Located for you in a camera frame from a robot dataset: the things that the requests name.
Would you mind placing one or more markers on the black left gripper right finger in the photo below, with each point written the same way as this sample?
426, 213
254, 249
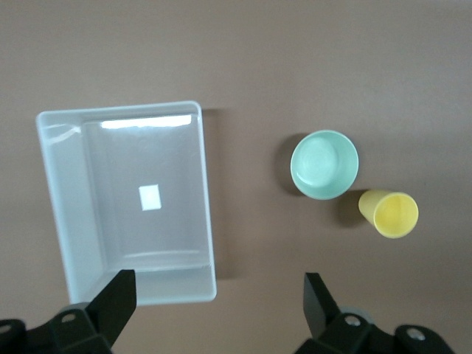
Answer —
324, 317

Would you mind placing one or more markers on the mint green bowl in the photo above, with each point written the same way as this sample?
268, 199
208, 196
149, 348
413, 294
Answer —
321, 166

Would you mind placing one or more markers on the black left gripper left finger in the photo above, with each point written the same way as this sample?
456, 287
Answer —
110, 306

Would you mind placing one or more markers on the yellow plastic cup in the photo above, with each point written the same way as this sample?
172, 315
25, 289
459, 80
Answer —
394, 215

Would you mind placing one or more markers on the white rectangular sticker label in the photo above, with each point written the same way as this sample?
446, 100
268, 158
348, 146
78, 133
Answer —
150, 197

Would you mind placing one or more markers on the translucent grey plastic bin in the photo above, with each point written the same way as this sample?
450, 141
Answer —
166, 166

